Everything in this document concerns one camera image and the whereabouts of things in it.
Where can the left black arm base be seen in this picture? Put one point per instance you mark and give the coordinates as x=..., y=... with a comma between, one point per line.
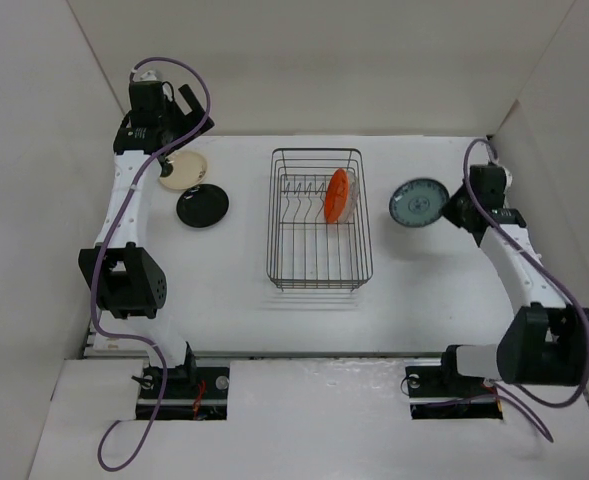
x=200, y=395

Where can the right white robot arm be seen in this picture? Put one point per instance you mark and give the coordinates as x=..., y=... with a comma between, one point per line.
x=545, y=343

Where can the clear glass plate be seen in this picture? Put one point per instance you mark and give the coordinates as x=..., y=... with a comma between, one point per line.
x=352, y=198

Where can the orange plate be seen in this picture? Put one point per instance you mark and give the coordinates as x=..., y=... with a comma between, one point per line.
x=336, y=198

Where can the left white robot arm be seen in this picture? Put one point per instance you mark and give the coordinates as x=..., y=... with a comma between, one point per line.
x=128, y=287

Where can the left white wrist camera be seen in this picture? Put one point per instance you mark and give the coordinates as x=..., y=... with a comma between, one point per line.
x=145, y=76

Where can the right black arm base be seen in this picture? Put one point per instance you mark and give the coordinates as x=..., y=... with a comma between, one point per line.
x=437, y=395

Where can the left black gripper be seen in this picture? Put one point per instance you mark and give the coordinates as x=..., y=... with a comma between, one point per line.
x=193, y=118

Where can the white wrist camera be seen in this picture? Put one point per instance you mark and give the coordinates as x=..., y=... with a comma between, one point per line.
x=145, y=76
x=508, y=178

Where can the black plate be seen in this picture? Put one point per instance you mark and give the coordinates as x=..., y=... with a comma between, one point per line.
x=202, y=206

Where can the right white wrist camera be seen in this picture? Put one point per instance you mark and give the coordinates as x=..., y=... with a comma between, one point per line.
x=508, y=178

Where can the blue patterned plate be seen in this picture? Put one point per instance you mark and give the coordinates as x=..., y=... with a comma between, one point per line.
x=418, y=203

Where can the grey wire dish rack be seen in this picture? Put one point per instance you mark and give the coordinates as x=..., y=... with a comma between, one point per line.
x=303, y=250

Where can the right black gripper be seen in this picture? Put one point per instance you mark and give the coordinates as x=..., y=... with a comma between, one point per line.
x=449, y=211

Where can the cream plate with flowers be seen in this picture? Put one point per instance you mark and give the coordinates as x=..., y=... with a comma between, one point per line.
x=183, y=170

